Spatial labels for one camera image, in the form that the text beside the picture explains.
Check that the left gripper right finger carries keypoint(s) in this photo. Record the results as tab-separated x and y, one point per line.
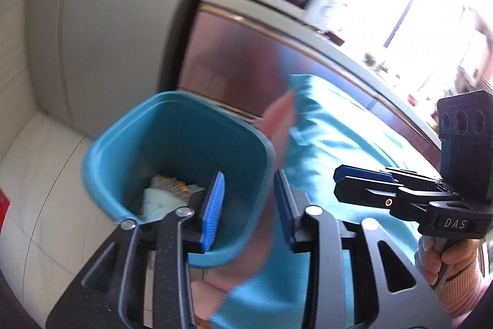
388	292

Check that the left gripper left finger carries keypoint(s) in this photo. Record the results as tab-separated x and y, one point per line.
109	291

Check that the paper cup with blue dots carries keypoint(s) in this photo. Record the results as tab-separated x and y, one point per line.
157	203

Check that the gold foil wrapper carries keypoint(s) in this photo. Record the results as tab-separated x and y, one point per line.
171	185

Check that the teal plastic trash bin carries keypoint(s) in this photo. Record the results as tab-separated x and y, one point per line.
175	134

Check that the person's right hand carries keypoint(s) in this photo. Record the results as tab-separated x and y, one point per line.
429	263

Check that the blue floral tablecloth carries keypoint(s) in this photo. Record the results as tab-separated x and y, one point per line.
330	129

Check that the dark lower cabinets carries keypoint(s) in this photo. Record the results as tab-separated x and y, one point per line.
244	66

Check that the grey refrigerator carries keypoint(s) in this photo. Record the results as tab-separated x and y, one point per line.
91	61

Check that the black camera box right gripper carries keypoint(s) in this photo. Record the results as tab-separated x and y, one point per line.
465	132

